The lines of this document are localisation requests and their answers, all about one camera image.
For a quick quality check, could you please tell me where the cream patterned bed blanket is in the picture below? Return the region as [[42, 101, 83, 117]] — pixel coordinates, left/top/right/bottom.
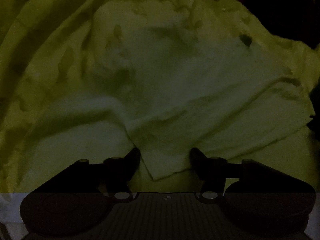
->
[[0, 0, 320, 230]]

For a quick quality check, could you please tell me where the white small garment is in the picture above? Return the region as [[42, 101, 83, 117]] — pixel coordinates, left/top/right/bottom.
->
[[25, 22, 316, 193]]

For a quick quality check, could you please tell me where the black printed blanket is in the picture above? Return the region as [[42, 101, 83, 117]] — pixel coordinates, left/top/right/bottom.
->
[[262, 0, 320, 49]]

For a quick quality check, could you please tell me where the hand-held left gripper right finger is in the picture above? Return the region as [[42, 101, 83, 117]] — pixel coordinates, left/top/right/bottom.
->
[[189, 147, 315, 203]]

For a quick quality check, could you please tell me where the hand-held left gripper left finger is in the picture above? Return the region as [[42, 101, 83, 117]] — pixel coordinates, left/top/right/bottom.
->
[[35, 147, 141, 203]]

